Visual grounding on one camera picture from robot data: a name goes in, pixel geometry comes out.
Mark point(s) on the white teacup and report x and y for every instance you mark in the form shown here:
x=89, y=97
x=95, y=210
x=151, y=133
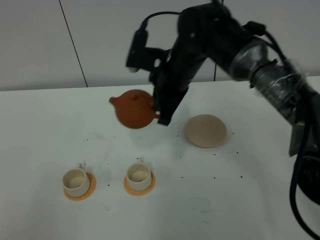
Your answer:
x=138, y=176
x=76, y=182

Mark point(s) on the orange saucer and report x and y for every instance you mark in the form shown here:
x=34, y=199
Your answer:
x=150, y=187
x=91, y=189

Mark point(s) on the brown clay teapot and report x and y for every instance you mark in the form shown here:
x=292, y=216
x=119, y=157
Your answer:
x=134, y=108

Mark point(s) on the right orange saucer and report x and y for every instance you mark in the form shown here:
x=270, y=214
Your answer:
x=150, y=187

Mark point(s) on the left orange saucer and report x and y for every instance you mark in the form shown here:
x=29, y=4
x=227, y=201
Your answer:
x=91, y=189

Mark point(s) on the left white teacup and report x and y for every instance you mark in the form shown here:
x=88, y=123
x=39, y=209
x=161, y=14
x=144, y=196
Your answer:
x=76, y=182

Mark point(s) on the right white teacup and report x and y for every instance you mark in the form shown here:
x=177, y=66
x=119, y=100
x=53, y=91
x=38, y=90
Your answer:
x=138, y=176

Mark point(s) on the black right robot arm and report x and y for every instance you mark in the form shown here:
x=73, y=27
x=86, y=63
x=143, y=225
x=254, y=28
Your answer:
x=246, y=53

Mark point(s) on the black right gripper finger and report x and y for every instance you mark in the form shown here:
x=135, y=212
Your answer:
x=154, y=100
x=167, y=103

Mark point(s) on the beige round teapot coaster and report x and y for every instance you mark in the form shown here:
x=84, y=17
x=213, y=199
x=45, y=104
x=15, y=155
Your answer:
x=205, y=131

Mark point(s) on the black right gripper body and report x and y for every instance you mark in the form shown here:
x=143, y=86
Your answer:
x=179, y=66

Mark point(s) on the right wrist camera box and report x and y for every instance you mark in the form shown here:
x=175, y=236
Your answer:
x=141, y=57

